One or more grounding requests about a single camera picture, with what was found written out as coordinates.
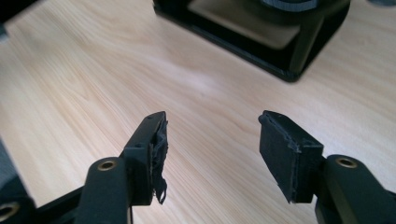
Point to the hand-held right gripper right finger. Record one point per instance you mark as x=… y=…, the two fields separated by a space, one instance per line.
x=289 y=158

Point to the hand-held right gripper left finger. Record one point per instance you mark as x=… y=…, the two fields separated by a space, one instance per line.
x=143 y=161

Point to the grey object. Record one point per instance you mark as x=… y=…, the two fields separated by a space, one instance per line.
x=289 y=4

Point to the small dark object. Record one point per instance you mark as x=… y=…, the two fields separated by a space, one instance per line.
x=383 y=2

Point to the black open frame rack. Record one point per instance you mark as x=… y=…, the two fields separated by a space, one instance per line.
x=299 y=59

